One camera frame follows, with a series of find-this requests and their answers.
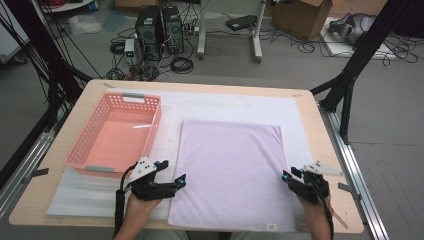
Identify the large cardboard box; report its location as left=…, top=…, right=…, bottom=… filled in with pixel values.
left=270, top=0, right=334, bottom=42

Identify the coiled black cable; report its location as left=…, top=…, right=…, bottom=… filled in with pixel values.
left=170, top=56, right=195, bottom=75

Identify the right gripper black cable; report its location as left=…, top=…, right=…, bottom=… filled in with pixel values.
left=312, top=178, right=336, bottom=240

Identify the person's right hand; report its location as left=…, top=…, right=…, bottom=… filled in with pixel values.
left=295, top=194, right=333, bottom=222

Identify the white gridded mat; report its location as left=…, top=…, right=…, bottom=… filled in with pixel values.
left=45, top=87, right=333, bottom=226

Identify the person's left hand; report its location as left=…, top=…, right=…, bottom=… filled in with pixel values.
left=124, top=193, right=163, bottom=228

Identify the grey metal bracket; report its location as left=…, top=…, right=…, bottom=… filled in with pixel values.
left=21, top=167, right=50, bottom=185
left=337, top=182, right=362, bottom=201

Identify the pink plastic basket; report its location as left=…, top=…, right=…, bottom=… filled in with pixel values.
left=64, top=92, right=163, bottom=179

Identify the black computer tower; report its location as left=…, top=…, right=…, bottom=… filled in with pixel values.
left=161, top=5, right=185, bottom=55
left=134, top=5, right=164, bottom=62

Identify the white floor board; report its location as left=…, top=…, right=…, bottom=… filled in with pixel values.
left=319, top=16, right=398, bottom=61

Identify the black frame strut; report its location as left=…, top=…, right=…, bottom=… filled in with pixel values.
left=309, top=0, right=424, bottom=146
left=0, top=0, right=94, bottom=133

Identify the aluminium rail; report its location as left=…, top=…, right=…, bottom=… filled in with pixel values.
left=318, top=103, right=390, bottom=240
left=0, top=109, right=68, bottom=219

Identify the white round table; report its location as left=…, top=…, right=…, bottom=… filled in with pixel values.
left=39, top=0, right=94, bottom=14

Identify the thin wooden stick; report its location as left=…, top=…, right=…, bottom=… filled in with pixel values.
left=331, top=209, right=350, bottom=230

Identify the small white power box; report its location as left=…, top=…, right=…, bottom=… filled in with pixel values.
left=123, top=38, right=137, bottom=65

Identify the black flat device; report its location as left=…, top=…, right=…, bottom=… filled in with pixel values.
left=225, top=14, right=258, bottom=32

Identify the clear plastic bag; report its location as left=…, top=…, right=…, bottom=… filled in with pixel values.
left=68, top=13, right=104, bottom=36

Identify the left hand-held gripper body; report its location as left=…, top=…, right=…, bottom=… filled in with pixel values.
left=127, top=156, right=178, bottom=202

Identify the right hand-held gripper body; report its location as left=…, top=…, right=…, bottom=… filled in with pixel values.
left=287, top=160, right=345, bottom=205

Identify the lilac patterned towel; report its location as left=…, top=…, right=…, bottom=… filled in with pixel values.
left=167, top=119, right=298, bottom=233

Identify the white cabinet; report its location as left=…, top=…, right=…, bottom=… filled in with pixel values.
left=0, top=6, right=31, bottom=64

